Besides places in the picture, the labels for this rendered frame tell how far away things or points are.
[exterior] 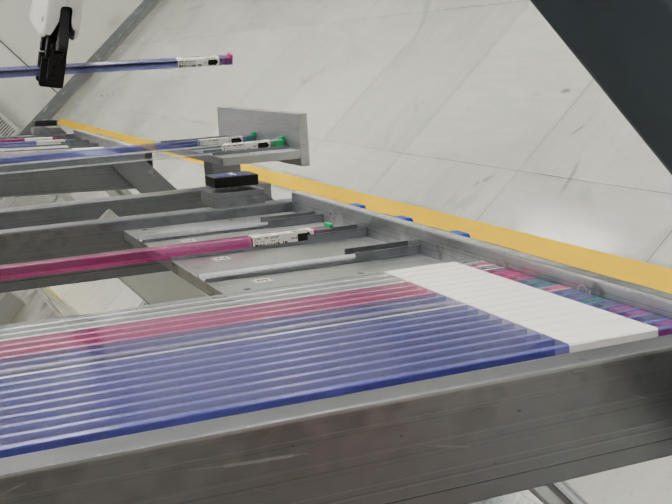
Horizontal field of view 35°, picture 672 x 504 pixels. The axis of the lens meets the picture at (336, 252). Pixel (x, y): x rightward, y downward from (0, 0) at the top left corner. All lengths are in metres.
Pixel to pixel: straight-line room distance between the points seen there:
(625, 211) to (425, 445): 1.65
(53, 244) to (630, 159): 1.41
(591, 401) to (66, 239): 0.70
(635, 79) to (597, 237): 0.82
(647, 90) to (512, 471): 0.87
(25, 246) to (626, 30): 0.71
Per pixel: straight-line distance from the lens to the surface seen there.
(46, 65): 1.50
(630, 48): 1.33
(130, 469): 0.48
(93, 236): 1.16
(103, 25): 8.70
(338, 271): 0.87
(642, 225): 2.09
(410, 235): 0.94
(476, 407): 0.54
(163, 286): 1.45
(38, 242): 1.15
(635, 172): 2.24
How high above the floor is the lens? 1.13
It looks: 23 degrees down
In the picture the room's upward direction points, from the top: 46 degrees counter-clockwise
